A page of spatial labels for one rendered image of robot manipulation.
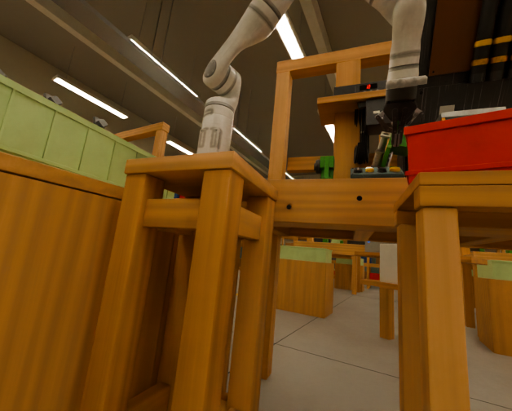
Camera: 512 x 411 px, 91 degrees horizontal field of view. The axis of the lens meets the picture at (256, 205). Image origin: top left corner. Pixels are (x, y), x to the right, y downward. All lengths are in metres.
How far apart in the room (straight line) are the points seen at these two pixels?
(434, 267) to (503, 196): 0.15
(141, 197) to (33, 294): 0.30
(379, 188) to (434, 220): 0.36
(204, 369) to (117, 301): 0.26
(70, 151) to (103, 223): 0.21
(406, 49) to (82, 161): 0.90
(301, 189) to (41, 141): 0.71
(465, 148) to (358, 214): 0.34
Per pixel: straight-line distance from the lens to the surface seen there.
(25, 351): 0.78
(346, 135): 1.59
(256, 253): 0.74
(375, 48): 1.90
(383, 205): 0.83
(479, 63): 1.18
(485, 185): 0.54
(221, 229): 0.52
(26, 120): 0.81
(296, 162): 1.65
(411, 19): 0.83
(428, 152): 0.60
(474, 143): 0.61
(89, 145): 0.87
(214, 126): 0.77
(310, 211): 0.83
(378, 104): 1.55
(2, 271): 0.72
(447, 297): 0.50
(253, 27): 0.86
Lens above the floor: 0.63
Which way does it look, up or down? 11 degrees up
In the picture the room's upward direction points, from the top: 5 degrees clockwise
